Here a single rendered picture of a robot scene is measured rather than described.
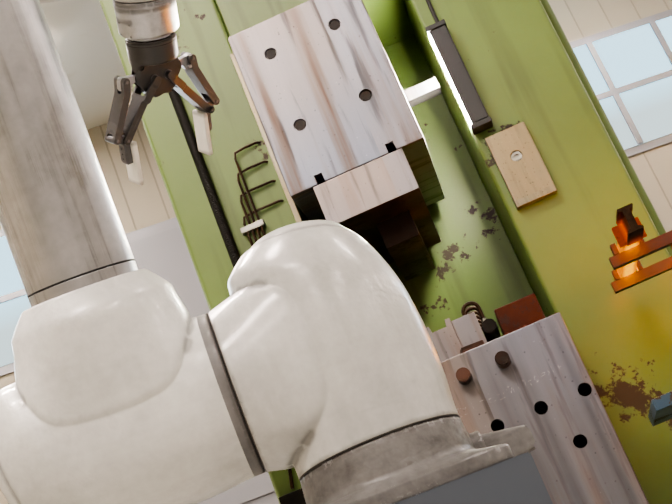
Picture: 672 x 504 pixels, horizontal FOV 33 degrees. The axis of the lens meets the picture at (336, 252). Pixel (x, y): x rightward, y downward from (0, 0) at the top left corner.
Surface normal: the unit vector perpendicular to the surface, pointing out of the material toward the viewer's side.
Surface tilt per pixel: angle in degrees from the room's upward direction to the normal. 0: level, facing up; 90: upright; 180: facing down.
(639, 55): 90
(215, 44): 90
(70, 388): 102
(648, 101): 90
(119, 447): 111
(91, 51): 180
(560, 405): 90
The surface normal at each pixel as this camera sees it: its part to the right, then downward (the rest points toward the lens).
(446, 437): 0.61, -0.54
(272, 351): -0.09, -0.35
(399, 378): 0.40, -0.40
